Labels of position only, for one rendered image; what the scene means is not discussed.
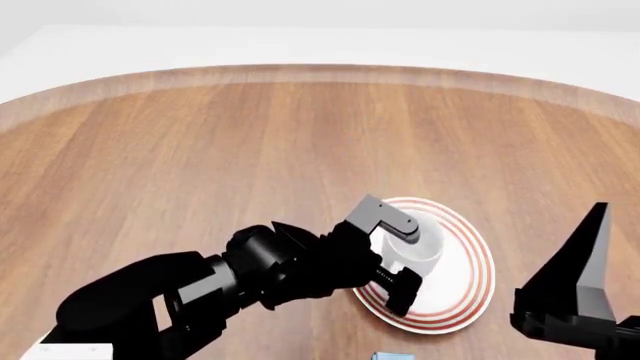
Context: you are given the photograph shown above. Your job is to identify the white mug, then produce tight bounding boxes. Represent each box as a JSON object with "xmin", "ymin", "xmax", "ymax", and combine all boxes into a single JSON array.
[{"xmin": 381, "ymin": 209, "xmax": 446, "ymax": 277}]

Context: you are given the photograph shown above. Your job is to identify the white plate with red rings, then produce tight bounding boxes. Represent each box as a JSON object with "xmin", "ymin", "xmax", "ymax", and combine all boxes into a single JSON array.
[{"xmin": 351, "ymin": 196, "xmax": 497, "ymax": 336}]

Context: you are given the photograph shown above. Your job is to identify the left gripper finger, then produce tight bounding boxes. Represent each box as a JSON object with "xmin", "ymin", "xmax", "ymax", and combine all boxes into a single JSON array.
[
  {"xmin": 372, "ymin": 265, "xmax": 424, "ymax": 318},
  {"xmin": 345, "ymin": 193, "xmax": 421, "ymax": 246}
]

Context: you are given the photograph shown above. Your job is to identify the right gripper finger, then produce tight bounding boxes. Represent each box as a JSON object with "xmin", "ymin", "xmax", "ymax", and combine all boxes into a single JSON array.
[{"xmin": 519, "ymin": 201, "xmax": 617, "ymax": 324}]

